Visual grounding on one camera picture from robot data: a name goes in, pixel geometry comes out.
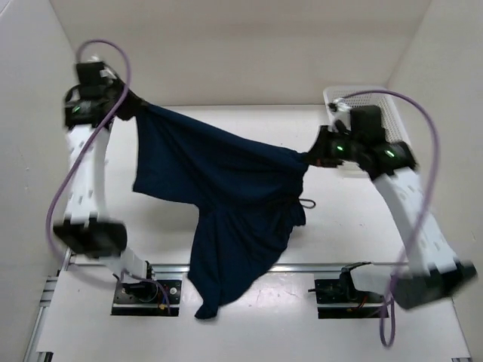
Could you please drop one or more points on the aluminium left side rail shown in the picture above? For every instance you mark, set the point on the aluminium left side rail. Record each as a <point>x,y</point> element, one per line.
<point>32,353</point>

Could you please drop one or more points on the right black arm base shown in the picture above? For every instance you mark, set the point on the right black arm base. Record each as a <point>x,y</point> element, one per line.
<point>337,297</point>

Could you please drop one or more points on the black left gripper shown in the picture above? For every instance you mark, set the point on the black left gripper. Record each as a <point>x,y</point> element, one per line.
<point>134,105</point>

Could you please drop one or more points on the navy blue shorts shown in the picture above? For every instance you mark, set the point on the navy blue shorts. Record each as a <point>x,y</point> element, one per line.
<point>247,194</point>

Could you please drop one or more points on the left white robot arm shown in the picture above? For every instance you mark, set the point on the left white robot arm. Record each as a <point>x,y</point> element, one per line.
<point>86,228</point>

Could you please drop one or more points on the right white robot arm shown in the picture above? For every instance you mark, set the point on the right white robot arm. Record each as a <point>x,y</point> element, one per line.
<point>434,270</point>

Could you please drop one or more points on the aluminium rail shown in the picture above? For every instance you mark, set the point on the aluminium rail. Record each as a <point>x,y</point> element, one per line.
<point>32,353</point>
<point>278,267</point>

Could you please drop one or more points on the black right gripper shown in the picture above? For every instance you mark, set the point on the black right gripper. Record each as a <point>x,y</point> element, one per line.
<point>318,154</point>

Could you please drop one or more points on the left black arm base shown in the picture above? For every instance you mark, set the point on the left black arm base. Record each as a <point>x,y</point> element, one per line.
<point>146,299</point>

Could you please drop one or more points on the white perforated plastic basket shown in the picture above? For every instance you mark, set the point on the white perforated plastic basket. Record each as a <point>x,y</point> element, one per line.
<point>377,135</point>

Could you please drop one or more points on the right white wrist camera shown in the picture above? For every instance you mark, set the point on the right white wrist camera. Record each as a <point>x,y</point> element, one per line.
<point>339,110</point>

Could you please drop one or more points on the aluminium front rail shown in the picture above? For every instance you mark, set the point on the aluminium front rail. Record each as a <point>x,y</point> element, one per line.
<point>278,267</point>

